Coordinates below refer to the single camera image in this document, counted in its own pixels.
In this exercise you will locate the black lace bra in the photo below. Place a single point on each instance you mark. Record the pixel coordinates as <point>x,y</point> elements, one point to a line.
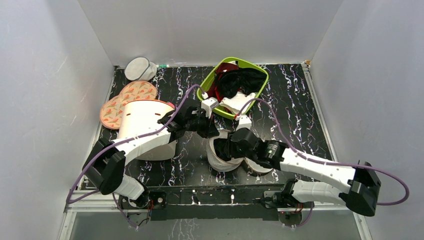
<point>245,80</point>

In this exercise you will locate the floral peach bra wash bag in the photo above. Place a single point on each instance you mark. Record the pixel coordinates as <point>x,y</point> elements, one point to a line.
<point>111,113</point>

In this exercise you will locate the beige mesh cylindrical laundry bag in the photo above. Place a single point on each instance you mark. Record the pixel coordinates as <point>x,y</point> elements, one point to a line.
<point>220,163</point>

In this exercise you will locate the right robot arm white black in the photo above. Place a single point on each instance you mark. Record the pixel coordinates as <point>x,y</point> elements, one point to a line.
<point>356,187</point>

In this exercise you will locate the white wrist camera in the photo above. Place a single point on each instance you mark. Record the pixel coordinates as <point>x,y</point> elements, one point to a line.
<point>208,104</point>
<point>243,122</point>

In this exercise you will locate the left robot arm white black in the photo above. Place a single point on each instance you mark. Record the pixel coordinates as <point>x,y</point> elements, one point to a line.
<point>106,163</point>

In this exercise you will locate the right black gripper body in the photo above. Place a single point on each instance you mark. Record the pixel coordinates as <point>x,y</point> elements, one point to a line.
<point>239,139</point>

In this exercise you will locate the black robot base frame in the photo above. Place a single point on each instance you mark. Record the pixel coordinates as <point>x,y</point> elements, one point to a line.
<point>263,201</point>

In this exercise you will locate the white folded garment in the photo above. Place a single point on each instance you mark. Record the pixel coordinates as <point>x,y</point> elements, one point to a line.
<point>235,104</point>

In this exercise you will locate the dark red garment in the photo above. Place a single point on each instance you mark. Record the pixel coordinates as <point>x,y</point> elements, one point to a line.
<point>221,69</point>

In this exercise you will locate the white grey-trimmed mesh bag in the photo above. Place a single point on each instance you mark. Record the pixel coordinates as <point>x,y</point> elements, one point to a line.
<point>140,69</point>

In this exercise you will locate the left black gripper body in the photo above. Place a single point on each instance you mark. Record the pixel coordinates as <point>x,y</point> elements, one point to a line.
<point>201,125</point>

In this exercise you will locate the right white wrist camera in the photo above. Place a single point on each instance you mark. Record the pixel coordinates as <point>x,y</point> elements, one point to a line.
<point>243,122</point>

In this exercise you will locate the green plastic basket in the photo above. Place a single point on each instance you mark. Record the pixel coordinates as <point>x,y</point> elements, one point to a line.
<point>207,82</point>

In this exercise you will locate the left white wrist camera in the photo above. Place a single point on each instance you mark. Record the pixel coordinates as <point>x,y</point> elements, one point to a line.
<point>208,104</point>

